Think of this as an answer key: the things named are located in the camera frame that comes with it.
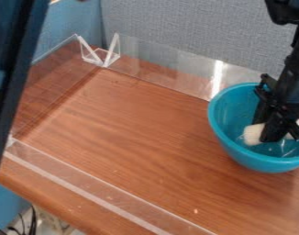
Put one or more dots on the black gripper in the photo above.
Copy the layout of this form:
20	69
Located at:
278	107

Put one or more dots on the white brown toy mushroom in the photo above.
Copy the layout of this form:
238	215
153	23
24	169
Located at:
253	134

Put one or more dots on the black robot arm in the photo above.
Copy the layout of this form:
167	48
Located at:
22	19

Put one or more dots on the blue plastic bowl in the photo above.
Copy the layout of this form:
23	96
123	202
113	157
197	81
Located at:
230	114

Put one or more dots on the clear acrylic barrier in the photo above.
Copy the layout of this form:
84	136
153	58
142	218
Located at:
114	152

